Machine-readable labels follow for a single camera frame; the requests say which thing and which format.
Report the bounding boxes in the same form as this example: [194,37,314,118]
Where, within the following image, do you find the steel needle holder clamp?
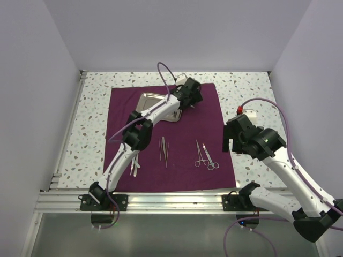
[203,144,219,170]

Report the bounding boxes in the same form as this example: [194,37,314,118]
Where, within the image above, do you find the purple cloth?
[114,83,236,193]

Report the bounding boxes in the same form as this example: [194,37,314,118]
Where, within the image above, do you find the steel instrument tray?
[135,92,182,123]

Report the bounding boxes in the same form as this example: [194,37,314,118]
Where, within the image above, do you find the steel hemostat clamp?
[194,140,209,168]

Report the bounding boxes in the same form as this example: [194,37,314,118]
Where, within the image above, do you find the pointed steel tweezers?
[159,137,166,160]
[164,143,169,168]

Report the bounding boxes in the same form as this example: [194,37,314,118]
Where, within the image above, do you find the steel serrated forceps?
[131,158,140,170]

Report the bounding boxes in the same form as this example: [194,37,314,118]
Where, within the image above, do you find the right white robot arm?
[222,114,342,243]

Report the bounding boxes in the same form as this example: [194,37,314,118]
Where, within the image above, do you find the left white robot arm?
[88,78,203,210]

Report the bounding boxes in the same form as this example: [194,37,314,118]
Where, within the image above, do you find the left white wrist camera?
[175,73,188,86]

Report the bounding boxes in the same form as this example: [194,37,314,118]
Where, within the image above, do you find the right wrist camera red cap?
[237,106,258,125]

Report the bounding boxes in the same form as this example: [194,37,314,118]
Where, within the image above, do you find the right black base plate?
[221,194,267,212]

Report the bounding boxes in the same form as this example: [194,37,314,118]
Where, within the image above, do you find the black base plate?
[221,194,267,212]
[78,194,128,211]

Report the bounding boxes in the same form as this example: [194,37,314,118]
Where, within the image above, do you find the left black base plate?
[78,194,128,211]

